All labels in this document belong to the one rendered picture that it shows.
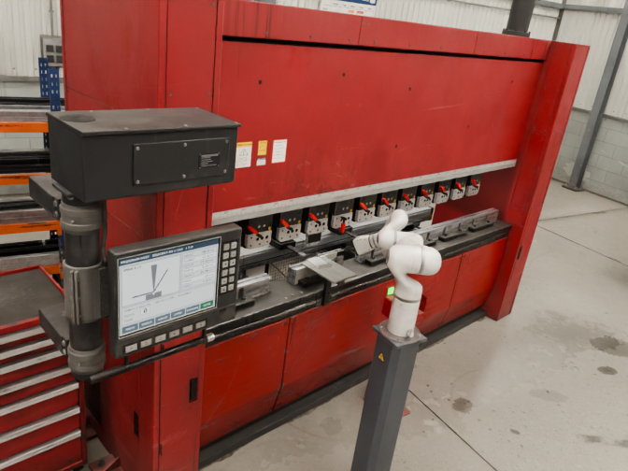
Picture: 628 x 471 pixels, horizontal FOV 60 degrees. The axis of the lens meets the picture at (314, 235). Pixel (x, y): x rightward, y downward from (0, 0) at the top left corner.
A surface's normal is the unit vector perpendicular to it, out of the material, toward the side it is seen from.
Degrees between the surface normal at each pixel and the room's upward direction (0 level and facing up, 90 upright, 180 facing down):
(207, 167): 90
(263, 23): 90
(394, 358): 90
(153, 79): 90
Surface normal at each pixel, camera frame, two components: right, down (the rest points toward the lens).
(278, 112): 0.68, 0.36
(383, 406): -0.23, 0.35
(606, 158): -0.85, 0.11
